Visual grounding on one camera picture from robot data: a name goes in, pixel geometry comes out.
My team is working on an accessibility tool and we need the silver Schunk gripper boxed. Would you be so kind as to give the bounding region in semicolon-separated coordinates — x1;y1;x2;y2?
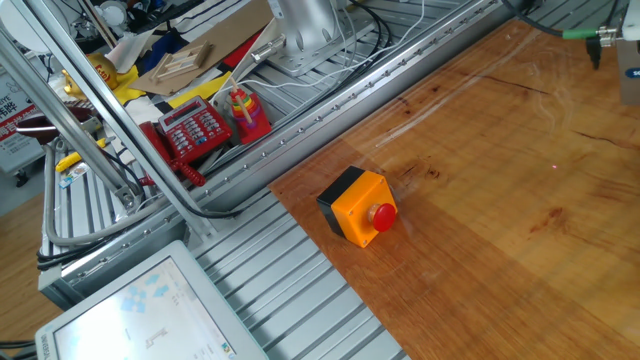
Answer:
615;0;640;106

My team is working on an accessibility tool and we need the red toy telephone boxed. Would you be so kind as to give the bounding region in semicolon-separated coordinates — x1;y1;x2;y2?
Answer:
157;95;235;164

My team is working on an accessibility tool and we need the red telephone handset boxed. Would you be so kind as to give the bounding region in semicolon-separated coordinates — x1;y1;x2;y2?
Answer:
138;121;176;174

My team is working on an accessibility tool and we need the orange emergency stop button box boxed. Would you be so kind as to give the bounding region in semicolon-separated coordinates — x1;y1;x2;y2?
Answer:
316;165;399;249

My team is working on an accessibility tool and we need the silver robot mounting plate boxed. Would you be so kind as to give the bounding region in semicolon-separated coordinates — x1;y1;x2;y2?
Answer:
267;29;384;77

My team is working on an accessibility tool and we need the red sheet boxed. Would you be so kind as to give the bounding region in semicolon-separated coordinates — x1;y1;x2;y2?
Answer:
222;32;264;69

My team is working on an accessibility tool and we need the brown cardboard sheet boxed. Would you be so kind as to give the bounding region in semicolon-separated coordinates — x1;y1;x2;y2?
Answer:
128;0;275;97

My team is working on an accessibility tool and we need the yellow paper sheet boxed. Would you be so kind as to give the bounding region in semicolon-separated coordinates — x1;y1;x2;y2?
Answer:
167;72;234;109

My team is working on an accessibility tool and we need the small wooden rack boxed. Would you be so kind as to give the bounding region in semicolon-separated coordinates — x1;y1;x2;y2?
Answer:
149;40;214;85

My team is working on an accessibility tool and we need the dark blue cloth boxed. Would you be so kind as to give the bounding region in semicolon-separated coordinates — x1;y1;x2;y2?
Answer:
137;32;186;71

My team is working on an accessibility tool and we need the golden piggy bank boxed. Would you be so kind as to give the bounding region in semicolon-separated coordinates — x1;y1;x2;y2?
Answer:
60;52;120;101

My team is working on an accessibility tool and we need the white touchscreen teach pendant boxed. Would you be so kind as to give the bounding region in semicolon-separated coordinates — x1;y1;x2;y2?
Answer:
34;239;271;360

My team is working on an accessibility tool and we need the small printed packet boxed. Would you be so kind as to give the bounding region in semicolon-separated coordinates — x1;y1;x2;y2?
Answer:
58;162;91;190

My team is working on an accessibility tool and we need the dark maroon bowl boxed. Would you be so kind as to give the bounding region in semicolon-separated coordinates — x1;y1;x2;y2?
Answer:
17;107;94;146

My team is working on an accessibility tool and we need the white sign with red banner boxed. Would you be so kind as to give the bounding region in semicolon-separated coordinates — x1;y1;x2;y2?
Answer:
0;69;46;176

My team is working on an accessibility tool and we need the bolted aluminium table rail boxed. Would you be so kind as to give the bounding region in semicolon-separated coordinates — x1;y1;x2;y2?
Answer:
37;0;531;311

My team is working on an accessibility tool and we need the rainbow ring stacking toy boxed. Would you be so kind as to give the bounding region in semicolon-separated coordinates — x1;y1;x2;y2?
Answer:
227;77;274;146

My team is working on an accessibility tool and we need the red coiled phone cord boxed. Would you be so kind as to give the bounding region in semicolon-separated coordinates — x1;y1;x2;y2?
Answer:
139;158;207;188

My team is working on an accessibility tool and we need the long aluminium frame post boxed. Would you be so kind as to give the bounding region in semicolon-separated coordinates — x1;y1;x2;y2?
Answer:
7;0;221;239

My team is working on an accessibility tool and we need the yellow handled tool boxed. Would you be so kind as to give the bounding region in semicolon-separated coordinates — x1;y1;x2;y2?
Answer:
54;137;109;174

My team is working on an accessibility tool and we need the short aluminium frame strut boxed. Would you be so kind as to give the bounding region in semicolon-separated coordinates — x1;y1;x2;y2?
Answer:
0;27;144;211

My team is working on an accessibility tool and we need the grey flexible hose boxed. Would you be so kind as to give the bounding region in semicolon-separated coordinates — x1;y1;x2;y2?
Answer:
42;144;171;249

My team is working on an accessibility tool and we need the black cable bundle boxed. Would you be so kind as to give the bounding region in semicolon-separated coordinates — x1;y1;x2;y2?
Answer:
36;234;121;272

